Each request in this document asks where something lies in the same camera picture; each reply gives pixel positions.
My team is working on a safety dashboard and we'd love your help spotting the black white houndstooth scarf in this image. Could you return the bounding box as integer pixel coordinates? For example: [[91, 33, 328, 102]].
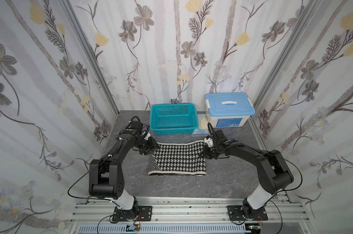
[[148, 140, 206, 176]]

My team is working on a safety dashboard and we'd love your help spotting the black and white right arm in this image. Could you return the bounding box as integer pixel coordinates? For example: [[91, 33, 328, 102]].
[[200, 130, 294, 220]]

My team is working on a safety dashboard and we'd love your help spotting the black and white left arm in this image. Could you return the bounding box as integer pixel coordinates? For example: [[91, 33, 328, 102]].
[[88, 116, 160, 222]]

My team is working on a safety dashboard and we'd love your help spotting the teal plastic basket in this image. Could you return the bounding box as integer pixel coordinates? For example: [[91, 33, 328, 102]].
[[149, 103, 199, 135]]

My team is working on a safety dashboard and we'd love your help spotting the clear bag with yellow contents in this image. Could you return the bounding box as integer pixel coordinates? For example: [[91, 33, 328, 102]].
[[192, 114, 209, 136]]

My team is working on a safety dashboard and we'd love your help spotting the white box with blue lid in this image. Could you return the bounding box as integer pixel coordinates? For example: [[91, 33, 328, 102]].
[[205, 92, 256, 128]]

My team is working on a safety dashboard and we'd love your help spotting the black corrugated cable conduit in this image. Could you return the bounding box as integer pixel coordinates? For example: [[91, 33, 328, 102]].
[[207, 122, 219, 153]]

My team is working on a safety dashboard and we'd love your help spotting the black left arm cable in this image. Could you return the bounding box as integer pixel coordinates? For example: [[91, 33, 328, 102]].
[[66, 157, 113, 201]]

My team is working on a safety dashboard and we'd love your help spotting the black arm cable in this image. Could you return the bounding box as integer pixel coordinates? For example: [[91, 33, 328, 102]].
[[66, 157, 113, 201], [275, 159, 303, 192]]

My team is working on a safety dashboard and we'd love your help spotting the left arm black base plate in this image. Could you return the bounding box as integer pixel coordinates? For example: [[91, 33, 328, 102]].
[[109, 206, 153, 223]]

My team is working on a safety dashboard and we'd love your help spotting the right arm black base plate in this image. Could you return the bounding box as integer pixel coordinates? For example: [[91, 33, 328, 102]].
[[227, 205, 269, 221]]

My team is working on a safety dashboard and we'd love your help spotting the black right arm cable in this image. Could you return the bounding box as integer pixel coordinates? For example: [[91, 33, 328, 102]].
[[275, 159, 303, 192]]

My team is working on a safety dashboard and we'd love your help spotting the aluminium rail frame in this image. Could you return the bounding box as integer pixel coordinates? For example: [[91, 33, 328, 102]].
[[67, 192, 315, 234]]

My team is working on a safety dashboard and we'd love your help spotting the white slotted cable duct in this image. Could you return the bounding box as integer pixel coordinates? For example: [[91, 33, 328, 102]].
[[75, 223, 251, 234]]

